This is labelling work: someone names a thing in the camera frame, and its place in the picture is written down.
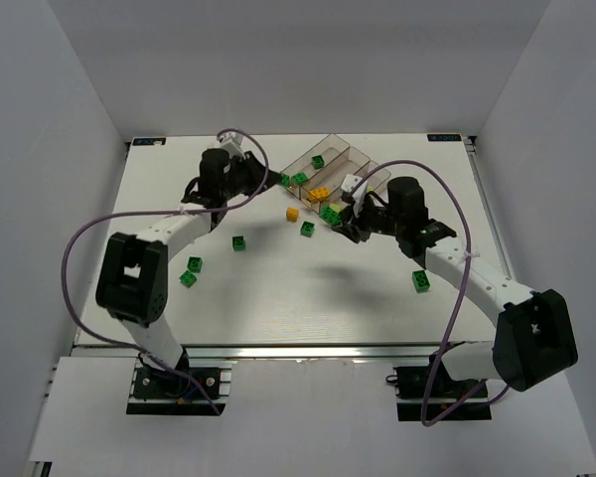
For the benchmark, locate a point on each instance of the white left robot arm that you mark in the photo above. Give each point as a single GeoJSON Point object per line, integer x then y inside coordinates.
{"type": "Point", "coordinates": [133, 281]}

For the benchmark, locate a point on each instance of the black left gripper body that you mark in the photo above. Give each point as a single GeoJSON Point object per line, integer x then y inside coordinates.
{"type": "Point", "coordinates": [253, 172]}

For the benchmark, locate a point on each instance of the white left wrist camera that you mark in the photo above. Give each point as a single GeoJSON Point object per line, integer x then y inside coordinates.
{"type": "Point", "coordinates": [231, 141]}

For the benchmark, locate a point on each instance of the green rounded lego brick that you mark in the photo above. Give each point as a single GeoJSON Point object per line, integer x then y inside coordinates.
{"type": "Point", "coordinates": [238, 243]}

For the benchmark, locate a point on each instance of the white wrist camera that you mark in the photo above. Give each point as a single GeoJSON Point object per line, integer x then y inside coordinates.
{"type": "Point", "coordinates": [231, 141]}
{"type": "Point", "coordinates": [353, 189]}

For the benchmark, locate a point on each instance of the long green lego plate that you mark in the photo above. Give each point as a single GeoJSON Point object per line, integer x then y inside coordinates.
{"type": "Point", "coordinates": [330, 216]}

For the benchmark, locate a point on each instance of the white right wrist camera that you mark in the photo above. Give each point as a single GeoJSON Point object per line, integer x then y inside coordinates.
{"type": "Point", "coordinates": [353, 189]}

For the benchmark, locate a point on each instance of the long yellow lego brick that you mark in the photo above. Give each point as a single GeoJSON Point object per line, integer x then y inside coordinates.
{"type": "Point", "coordinates": [318, 195]}

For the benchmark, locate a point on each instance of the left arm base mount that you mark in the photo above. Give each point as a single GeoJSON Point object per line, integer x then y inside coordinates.
{"type": "Point", "coordinates": [158, 393]}

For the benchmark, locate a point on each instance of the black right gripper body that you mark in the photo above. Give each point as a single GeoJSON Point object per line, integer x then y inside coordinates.
{"type": "Point", "coordinates": [361, 219]}

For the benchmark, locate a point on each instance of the blue label left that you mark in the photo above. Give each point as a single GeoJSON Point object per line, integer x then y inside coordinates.
{"type": "Point", "coordinates": [149, 141]}

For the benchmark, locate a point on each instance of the small yellow lego brick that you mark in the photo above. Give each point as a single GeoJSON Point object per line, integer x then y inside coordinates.
{"type": "Point", "coordinates": [292, 215]}

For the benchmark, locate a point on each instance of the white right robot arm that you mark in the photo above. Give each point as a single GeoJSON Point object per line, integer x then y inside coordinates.
{"type": "Point", "coordinates": [533, 334]}

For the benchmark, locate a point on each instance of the clear three-compartment container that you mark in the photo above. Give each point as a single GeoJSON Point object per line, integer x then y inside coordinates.
{"type": "Point", "coordinates": [341, 158]}

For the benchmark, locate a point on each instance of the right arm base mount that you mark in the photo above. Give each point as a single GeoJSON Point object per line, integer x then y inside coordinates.
{"type": "Point", "coordinates": [409, 384]}

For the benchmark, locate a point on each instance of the small green lego brick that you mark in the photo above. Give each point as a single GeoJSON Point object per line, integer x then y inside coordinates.
{"type": "Point", "coordinates": [307, 229]}

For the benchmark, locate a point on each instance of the aluminium rail front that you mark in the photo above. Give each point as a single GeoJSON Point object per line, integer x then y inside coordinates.
{"type": "Point", "coordinates": [302, 352]}

